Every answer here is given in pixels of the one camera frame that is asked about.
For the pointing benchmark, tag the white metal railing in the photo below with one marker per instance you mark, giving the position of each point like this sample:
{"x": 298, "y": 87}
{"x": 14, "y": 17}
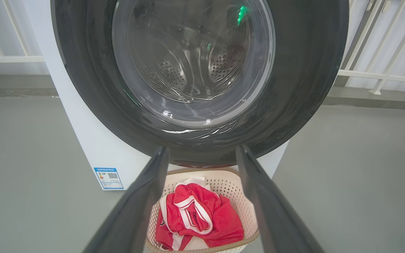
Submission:
{"x": 9, "y": 59}
{"x": 381, "y": 75}

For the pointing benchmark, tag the white front-load washing machine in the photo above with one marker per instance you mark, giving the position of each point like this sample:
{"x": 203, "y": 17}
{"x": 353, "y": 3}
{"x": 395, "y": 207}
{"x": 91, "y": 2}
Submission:
{"x": 83, "y": 140}

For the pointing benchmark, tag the red cloth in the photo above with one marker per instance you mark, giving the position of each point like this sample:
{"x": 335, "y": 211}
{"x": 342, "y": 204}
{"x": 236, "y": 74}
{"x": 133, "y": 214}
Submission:
{"x": 223, "y": 218}

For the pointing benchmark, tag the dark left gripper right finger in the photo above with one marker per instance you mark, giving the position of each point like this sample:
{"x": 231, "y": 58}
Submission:
{"x": 280, "y": 225}

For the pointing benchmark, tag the black round glass washer door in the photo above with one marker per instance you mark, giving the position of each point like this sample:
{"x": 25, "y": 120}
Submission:
{"x": 294, "y": 88}

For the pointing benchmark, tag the cream perforated laundry basket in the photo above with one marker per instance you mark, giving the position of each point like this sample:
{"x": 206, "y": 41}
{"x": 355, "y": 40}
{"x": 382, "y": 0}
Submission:
{"x": 230, "y": 186}

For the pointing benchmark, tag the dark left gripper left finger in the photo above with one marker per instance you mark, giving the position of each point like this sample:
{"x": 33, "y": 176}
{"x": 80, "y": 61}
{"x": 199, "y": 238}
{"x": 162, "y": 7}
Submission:
{"x": 132, "y": 218}

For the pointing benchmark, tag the blue energy label sticker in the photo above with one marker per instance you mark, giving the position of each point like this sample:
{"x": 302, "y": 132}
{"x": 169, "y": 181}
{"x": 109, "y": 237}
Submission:
{"x": 108, "y": 178}

